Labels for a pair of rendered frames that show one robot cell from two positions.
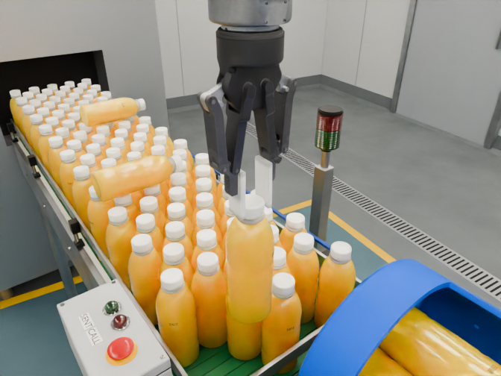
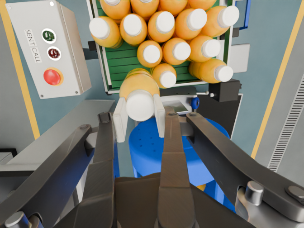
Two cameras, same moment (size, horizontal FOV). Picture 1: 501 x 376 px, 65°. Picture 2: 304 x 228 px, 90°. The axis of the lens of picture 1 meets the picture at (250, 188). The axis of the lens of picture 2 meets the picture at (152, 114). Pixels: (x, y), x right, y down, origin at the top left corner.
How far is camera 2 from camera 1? 52 cm
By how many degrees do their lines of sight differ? 77
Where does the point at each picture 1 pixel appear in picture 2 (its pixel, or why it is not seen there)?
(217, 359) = (130, 53)
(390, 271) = (193, 169)
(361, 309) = not seen: hidden behind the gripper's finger
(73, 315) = (20, 26)
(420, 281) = (201, 179)
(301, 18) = not seen: outside the picture
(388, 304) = not seen: hidden behind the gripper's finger
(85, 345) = (30, 59)
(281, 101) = (226, 184)
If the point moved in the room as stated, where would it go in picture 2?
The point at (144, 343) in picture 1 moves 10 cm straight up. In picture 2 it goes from (68, 78) to (43, 86)
